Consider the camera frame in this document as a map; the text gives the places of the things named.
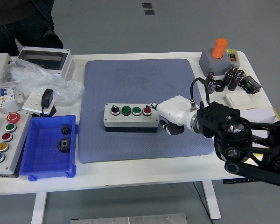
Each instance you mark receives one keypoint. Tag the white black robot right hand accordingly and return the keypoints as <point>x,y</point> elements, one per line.
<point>175,109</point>

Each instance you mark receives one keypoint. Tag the grey four-button control box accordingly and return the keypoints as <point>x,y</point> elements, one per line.
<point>130,121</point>

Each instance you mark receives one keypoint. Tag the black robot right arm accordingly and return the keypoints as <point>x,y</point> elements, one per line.
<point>224,116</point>

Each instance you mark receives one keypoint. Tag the grey five-button control box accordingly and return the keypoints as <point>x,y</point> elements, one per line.
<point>14,149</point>

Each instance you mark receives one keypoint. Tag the dark cylindrical capacitor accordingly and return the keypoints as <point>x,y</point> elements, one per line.
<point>212,87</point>
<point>228,78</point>
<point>233,83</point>
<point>240,74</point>
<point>210,77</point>
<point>233,70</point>

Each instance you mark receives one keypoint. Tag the grey base block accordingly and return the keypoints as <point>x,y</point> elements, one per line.
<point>212,66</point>

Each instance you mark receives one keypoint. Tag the orange cylinder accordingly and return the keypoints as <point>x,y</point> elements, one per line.
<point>219,47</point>

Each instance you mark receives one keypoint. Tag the blue-grey fabric mat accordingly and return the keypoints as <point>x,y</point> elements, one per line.
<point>107,144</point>

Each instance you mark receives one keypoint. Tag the black module green terminals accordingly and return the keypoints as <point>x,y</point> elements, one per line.
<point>250,84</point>

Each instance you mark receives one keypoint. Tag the white yellow-edged flat box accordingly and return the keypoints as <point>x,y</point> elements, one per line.
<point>256,115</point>

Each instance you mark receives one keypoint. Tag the black table control panel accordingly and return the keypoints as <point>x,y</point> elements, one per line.
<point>233,181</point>

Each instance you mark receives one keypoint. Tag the white table leg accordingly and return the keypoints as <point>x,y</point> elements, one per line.
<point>39,207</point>
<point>212,200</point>

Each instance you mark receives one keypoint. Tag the dark floor socket cover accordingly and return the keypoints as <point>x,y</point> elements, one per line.
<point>147,5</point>
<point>149,12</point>

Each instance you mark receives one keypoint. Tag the small black gear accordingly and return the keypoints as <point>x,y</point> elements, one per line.
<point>66,130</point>

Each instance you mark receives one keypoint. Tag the grey windowed distribution box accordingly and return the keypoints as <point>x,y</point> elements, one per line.
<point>67,67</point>

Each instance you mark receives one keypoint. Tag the large black gear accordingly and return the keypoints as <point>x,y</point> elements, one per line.
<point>64,145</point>

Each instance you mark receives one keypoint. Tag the grey metal plate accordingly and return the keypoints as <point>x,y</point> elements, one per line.
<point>128,219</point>

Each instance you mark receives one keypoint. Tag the black power adapter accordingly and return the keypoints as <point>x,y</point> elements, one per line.
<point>47,98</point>

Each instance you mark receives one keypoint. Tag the blue plastic bin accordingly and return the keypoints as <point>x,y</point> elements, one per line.
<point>42,154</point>

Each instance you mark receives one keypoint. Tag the clear plastic bag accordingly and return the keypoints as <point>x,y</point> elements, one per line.
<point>37,79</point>

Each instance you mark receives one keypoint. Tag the small white electrical module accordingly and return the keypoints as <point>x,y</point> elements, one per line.
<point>19,96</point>

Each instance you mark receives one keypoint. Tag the white circuit breaker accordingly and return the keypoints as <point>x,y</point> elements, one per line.
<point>4,98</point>

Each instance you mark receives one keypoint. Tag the person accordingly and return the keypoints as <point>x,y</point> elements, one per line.
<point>25,23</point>

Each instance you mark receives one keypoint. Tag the white wall switch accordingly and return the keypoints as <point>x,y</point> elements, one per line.
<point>239,100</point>

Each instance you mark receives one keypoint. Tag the grey rocker switch box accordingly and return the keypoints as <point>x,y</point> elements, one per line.
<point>233,58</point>

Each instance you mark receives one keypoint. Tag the white wall socket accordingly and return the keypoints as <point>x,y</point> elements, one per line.
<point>31,103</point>

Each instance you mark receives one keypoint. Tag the white open enclosure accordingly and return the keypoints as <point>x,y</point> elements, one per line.
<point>3,63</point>

